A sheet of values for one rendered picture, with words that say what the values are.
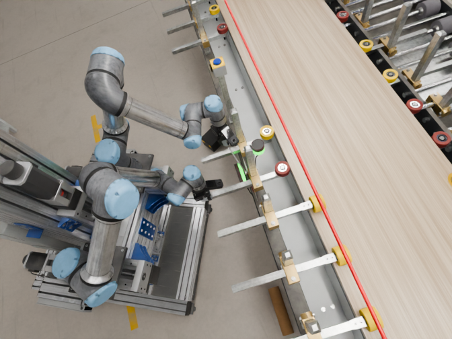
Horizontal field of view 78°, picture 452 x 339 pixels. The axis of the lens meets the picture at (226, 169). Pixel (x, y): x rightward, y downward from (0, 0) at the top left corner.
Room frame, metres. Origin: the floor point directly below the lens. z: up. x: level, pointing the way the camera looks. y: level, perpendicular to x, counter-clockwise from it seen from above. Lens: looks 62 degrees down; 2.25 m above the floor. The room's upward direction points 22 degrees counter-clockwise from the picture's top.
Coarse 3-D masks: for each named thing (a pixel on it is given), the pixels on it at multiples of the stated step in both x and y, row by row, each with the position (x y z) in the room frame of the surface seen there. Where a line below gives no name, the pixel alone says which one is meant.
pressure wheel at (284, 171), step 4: (276, 164) 0.64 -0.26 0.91; (280, 164) 0.63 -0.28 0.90; (284, 164) 0.62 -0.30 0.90; (288, 164) 0.61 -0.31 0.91; (276, 168) 0.62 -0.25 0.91; (280, 168) 0.61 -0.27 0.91; (284, 168) 0.60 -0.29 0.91; (288, 168) 0.59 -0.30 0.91; (276, 172) 0.60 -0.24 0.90; (280, 172) 0.59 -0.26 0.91; (284, 172) 0.58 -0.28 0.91; (288, 172) 0.57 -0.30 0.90; (280, 176) 0.58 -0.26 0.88; (284, 176) 0.57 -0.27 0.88
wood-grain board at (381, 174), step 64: (256, 0) 2.00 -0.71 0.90; (320, 0) 1.73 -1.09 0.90; (320, 64) 1.17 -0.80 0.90; (320, 128) 0.74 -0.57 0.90; (384, 128) 0.60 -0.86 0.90; (320, 192) 0.41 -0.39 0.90; (384, 192) 0.29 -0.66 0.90; (448, 192) 0.18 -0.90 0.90; (384, 256) 0.04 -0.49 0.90; (448, 256) -0.05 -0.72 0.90; (384, 320) -0.17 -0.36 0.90; (448, 320) -0.24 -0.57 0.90
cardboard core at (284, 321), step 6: (270, 288) 0.15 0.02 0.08; (276, 288) 0.14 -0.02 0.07; (270, 294) 0.12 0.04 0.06; (276, 294) 0.10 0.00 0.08; (276, 300) 0.07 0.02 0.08; (282, 300) 0.05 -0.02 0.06; (276, 306) 0.03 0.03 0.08; (282, 306) 0.02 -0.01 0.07; (276, 312) 0.00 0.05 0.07; (282, 312) -0.02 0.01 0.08; (282, 318) -0.05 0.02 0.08; (288, 318) -0.06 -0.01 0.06; (282, 324) -0.08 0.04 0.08; (288, 324) -0.09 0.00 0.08; (282, 330) -0.12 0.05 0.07; (288, 330) -0.13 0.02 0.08
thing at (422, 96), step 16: (336, 0) 1.74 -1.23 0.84; (352, 0) 1.82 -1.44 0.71; (400, 0) 1.62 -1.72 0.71; (352, 16) 1.52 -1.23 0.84; (384, 16) 1.53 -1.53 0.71; (352, 32) 1.45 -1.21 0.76; (368, 32) 1.44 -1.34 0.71; (400, 48) 1.19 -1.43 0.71; (384, 64) 1.05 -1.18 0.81; (400, 64) 1.07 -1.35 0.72; (432, 64) 0.98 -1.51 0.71; (400, 80) 0.88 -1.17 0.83; (432, 80) 0.87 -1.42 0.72; (400, 96) 0.83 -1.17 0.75; (416, 96) 0.74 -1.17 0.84; (432, 112) 0.61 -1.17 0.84; (432, 128) 0.54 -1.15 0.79
